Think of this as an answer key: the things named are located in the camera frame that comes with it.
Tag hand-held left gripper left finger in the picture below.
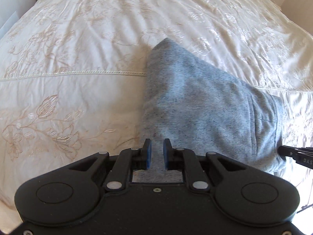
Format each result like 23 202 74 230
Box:
68 138 153 192

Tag cream embroidered bedspread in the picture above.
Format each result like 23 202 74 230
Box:
0 0 313 212

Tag thin black stand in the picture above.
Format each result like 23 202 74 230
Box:
296 176 313 216

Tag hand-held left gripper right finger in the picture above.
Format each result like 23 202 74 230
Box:
163 138 247 191

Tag grey pants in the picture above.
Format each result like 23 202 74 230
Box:
132 38 287 184

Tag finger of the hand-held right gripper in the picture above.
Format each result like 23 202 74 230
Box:
278 145 298 160

